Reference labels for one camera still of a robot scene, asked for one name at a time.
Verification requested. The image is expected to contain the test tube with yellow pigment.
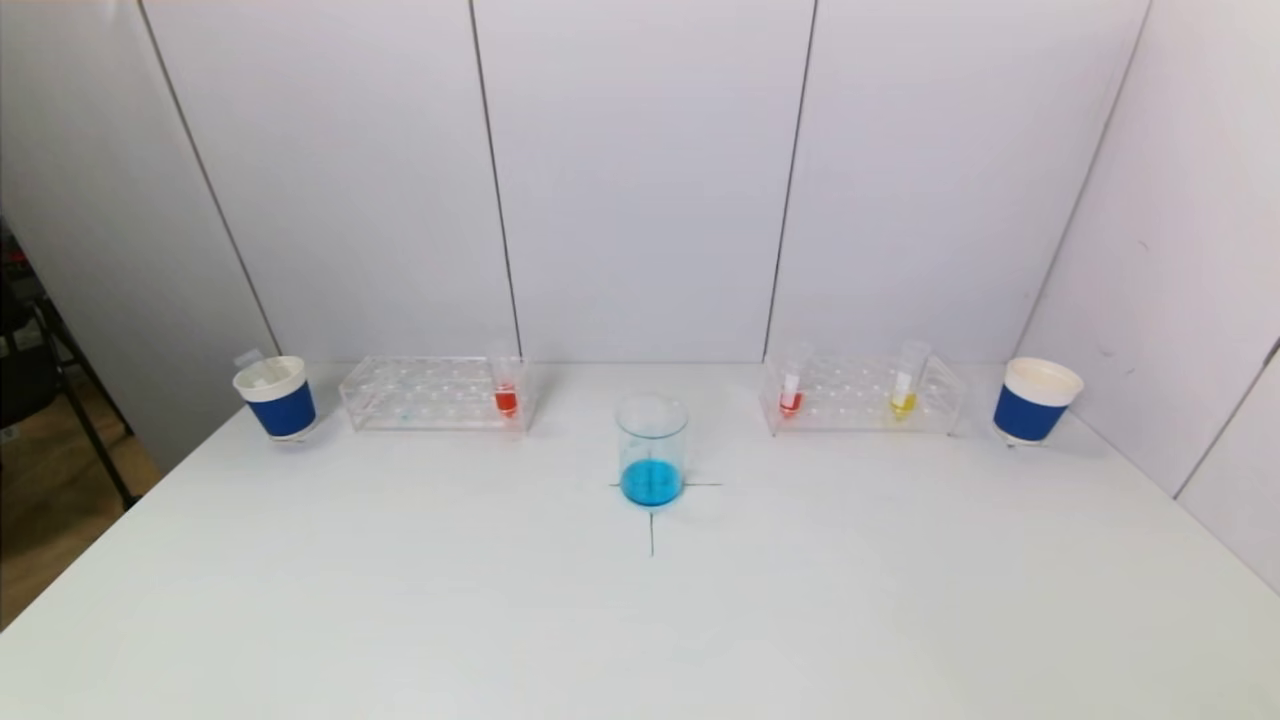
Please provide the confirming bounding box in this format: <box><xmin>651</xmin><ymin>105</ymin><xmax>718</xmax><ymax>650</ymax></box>
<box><xmin>889</xmin><ymin>338</ymin><xmax>933</xmax><ymax>422</ymax></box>

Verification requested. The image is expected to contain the test tube with red pigment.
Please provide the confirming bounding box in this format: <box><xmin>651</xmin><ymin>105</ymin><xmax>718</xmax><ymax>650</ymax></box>
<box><xmin>486</xmin><ymin>340</ymin><xmax>524</xmax><ymax>420</ymax></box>
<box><xmin>778</xmin><ymin>340</ymin><xmax>813</xmax><ymax>420</ymax></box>

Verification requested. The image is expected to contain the test tube with blue pigment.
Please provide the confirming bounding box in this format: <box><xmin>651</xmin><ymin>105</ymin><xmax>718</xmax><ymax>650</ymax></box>
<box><xmin>234</xmin><ymin>347</ymin><xmax>294</xmax><ymax>392</ymax></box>

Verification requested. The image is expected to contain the black office chair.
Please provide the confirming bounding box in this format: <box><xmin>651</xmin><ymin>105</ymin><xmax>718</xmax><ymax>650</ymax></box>
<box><xmin>0</xmin><ymin>225</ymin><xmax>142</xmax><ymax>512</ymax></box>

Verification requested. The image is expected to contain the clear acrylic test tube rack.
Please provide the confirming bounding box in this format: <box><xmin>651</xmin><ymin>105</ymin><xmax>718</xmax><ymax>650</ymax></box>
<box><xmin>759</xmin><ymin>349</ymin><xmax>970</xmax><ymax>437</ymax></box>
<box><xmin>337</xmin><ymin>354</ymin><xmax>534</xmax><ymax>434</ymax></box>

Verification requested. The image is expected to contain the clear glass beaker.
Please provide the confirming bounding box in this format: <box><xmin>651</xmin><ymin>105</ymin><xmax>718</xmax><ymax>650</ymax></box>
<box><xmin>615</xmin><ymin>393</ymin><xmax>691</xmax><ymax>509</ymax></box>

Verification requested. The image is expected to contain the blue white paper cup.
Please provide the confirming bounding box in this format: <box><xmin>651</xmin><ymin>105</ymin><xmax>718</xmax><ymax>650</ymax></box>
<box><xmin>991</xmin><ymin>356</ymin><xmax>1086</xmax><ymax>447</ymax></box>
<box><xmin>231</xmin><ymin>354</ymin><xmax>319</xmax><ymax>444</ymax></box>

